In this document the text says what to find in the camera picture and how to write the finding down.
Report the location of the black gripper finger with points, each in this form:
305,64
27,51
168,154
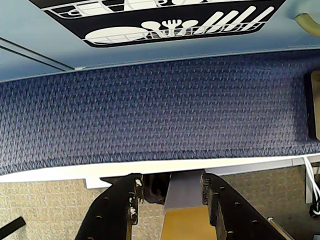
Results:
112,207
232,215

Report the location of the blue toy kitchen cabinet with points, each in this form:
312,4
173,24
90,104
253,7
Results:
37,32

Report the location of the black plug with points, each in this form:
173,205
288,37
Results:
315,211

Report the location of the black bar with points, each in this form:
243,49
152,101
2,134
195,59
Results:
11,226

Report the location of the blue woven mat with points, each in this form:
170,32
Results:
155,112

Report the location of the wooden board with dark edge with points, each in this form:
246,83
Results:
315,105

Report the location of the black dish rack decal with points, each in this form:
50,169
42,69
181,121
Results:
125,22

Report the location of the gray and yellow post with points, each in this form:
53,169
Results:
183,200

